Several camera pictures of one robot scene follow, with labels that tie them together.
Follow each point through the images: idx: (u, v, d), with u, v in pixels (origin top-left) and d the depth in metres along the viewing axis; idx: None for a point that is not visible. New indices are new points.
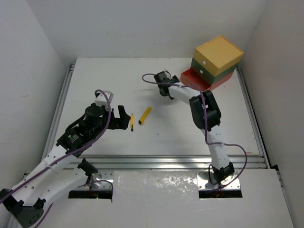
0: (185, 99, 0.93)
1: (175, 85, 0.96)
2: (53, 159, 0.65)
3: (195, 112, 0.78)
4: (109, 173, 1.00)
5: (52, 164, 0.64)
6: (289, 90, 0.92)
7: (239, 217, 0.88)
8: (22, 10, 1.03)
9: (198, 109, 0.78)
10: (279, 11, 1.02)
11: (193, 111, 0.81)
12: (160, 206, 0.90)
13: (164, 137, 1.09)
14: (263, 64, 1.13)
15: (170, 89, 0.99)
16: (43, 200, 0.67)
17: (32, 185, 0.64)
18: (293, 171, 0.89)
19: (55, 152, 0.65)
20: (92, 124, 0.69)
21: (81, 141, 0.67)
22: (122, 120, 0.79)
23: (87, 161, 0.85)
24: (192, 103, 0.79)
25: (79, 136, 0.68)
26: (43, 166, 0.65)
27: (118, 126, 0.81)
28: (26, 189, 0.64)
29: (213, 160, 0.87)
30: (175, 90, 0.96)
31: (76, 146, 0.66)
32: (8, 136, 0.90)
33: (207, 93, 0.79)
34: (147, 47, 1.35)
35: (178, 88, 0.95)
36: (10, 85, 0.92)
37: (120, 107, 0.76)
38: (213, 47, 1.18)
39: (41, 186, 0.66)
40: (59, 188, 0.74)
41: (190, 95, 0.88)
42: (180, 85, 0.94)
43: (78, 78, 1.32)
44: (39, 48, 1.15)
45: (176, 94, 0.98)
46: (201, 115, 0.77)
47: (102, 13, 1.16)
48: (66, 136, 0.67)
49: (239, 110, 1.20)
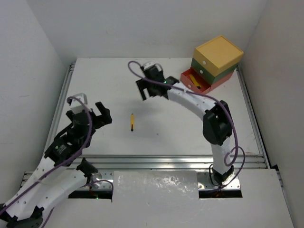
0: (191, 109, 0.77)
1: (179, 89, 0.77)
2: (43, 172, 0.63)
3: (212, 127, 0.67)
4: (109, 173, 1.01)
5: (41, 178, 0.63)
6: (290, 91, 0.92)
7: (239, 217, 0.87)
8: (21, 10, 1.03)
9: (214, 124, 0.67)
10: (279, 12, 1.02)
11: (205, 126, 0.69)
12: (160, 206, 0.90)
13: (164, 137, 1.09)
14: (264, 65, 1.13)
15: (171, 93, 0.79)
16: (42, 208, 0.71)
17: (24, 199, 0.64)
18: (294, 171, 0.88)
19: (44, 165, 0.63)
20: (80, 133, 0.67)
21: (70, 151, 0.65)
22: (106, 115, 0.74)
23: (86, 161, 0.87)
24: (207, 119, 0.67)
25: (67, 147, 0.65)
26: (33, 180, 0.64)
27: (103, 122, 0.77)
28: (18, 204, 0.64)
29: (216, 166, 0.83)
30: (176, 95, 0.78)
31: (65, 156, 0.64)
32: (8, 137, 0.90)
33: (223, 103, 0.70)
34: (146, 46, 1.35)
35: (183, 93, 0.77)
36: (10, 85, 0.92)
37: (97, 103, 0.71)
38: (213, 49, 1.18)
39: (33, 199, 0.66)
40: (56, 194, 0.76)
41: (203, 107, 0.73)
42: (185, 90, 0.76)
43: (78, 78, 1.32)
44: (38, 48, 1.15)
45: (178, 100, 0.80)
46: (217, 130, 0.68)
47: (102, 13, 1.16)
48: (53, 147, 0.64)
49: (239, 110, 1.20)
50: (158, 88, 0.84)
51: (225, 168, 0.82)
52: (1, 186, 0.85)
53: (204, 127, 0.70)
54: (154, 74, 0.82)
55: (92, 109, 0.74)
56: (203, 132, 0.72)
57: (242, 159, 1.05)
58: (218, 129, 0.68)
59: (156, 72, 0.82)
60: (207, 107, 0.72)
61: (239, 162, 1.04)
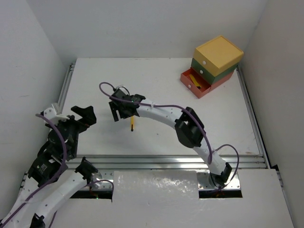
0: (162, 120, 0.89)
1: (147, 105, 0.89)
2: (29, 192, 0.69)
3: (185, 134, 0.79)
4: (109, 173, 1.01)
5: (28, 199, 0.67)
6: (290, 91, 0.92)
7: (239, 217, 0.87)
8: (22, 10, 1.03)
9: (185, 129, 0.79)
10: (278, 12, 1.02)
11: (181, 134, 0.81)
12: (160, 206, 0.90)
13: (164, 137, 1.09)
14: (264, 65, 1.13)
15: (140, 110, 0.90)
16: (42, 216, 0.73)
17: (16, 218, 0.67)
18: (294, 171, 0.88)
19: (29, 185, 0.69)
20: (60, 148, 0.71)
21: (52, 169, 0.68)
22: (88, 117, 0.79)
23: (86, 161, 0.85)
24: (178, 128, 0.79)
25: (48, 164, 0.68)
26: (20, 201, 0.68)
27: (87, 125, 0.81)
28: (12, 223, 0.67)
29: (211, 169, 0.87)
30: (146, 111, 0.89)
31: (48, 174, 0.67)
32: (8, 137, 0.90)
33: (189, 110, 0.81)
34: (146, 46, 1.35)
35: (151, 109, 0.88)
36: (10, 86, 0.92)
37: (73, 108, 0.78)
38: (211, 49, 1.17)
39: (26, 216, 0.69)
40: (54, 201, 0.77)
41: (172, 117, 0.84)
42: (152, 105, 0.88)
43: (78, 78, 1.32)
44: (38, 48, 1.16)
45: (149, 115, 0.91)
46: (190, 135, 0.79)
47: (102, 13, 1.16)
48: (35, 168, 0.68)
49: (239, 110, 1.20)
50: (127, 108, 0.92)
51: (220, 168, 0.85)
52: (1, 186, 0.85)
53: (178, 134, 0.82)
54: (119, 95, 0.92)
55: (69, 115, 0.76)
56: (180, 138, 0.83)
57: (236, 159, 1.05)
58: (192, 135, 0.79)
59: (123, 94, 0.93)
60: (176, 115, 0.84)
61: (233, 162, 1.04)
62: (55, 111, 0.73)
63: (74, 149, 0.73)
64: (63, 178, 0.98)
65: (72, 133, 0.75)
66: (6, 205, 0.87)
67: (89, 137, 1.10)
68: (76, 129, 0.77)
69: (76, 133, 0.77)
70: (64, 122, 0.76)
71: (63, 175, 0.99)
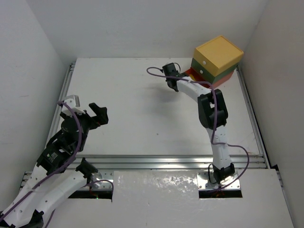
0: (192, 96, 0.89)
1: (185, 80, 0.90)
2: (36, 181, 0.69)
3: (204, 110, 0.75)
4: (109, 173, 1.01)
5: (34, 187, 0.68)
6: (291, 90, 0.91)
7: (239, 217, 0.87)
8: (22, 10, 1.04)
9: (206, 107, 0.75)
10: (279, 12, 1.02)
11: (200, 109, 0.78)
12: (159, 206, 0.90)
13: (164, 138, 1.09)
14: (264, 65, 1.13)
15: (178, 83, 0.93)
16: (42, 212, 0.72)
17: (20, 208, 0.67)
18: (294, 171, 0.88)
19: (37, 174, 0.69)
20: (71, 139, 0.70)
21: (61, 158, 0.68)
22: (101, 116, 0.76)
23: (87, 161, 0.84)
24: (199, 101, 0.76)
25: (58, 154, 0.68)
26: (26, 190, 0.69)
27: (99, 123, 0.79)
28: (14, 213, 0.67)
29: (213, 160, 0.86)
30: (183, 85, 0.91)
31: (57, 163, 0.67)
32: (8, 136, 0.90)
33: (217, 92, 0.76)
34: (146, 46, 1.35)
35: (187, 83, 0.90)
36: (10, 86, 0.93)
37: (91, 104, 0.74)
38: (211, 49, 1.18)
39: (30, 207, 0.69)
40: (55, 197, 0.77)
41: (200, 92, 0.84)
42: (189, 80, 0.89)
43: (77, 78, 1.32)
44: (38, 48, 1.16)
45: (184, 90, 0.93)
46: (209, 114, 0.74)
47: (102, 13, 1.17)
48: (44, 156, 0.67)
49: (238, 110, 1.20)
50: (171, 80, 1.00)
51: (223, 163, 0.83)
52: (1, 186, 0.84)
53: (199, 109, 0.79)
54: (170, 68, 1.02)
55: (86, 110, 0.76)
56: (199, 115, 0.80)
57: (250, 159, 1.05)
58: (210, 115, 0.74)
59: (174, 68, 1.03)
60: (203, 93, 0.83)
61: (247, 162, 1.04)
62: (75, 103, 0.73)
63: (83, 142, 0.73)
64: (64, 177, 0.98)
65: (84, 127, 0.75)
66: (7, 205, 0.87)
67: (89, 137, 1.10)
68: (87, 125, 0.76)
69: (87, 128, 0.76)
70: (79, 115, 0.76)
71: (63, 175, 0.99)
